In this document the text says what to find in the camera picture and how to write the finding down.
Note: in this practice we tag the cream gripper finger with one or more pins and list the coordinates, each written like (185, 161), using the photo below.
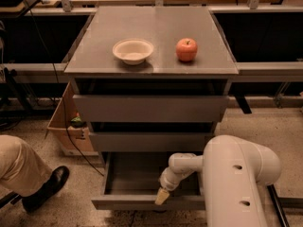
(162, 196)

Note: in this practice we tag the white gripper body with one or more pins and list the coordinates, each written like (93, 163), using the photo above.
(167, 182)

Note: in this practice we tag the grey bottom drawer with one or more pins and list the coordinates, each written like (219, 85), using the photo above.
(131, 183)

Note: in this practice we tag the grey drawer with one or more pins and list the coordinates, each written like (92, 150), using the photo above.
(150, 137)
(149, 100)
(131, 183)

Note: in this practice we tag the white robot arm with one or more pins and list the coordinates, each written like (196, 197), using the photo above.
(232, 169)

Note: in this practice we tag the grey middle drawer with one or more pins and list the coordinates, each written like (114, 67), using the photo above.
(150, 137)

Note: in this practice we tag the grey drawer cabinet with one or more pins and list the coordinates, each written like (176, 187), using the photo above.
(150, 79)

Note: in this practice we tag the grey top drawer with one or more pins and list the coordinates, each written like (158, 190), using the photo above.
(149, 100)

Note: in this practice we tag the cardboard box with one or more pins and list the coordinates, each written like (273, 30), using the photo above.
(72, 141)

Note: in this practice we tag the black leather shoe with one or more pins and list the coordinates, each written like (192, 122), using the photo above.
(55, 183)

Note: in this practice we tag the green object in box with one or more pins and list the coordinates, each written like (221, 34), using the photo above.
(76, 122)

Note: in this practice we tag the black metal floor bar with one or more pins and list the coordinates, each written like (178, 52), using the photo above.
(280, 203)

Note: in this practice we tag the red apple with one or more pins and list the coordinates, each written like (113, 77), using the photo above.
(186, 49)

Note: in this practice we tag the white paper bowl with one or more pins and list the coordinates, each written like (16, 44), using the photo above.
(133, 51)

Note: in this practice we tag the beige trouser leg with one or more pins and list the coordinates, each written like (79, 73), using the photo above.
(21, 168)

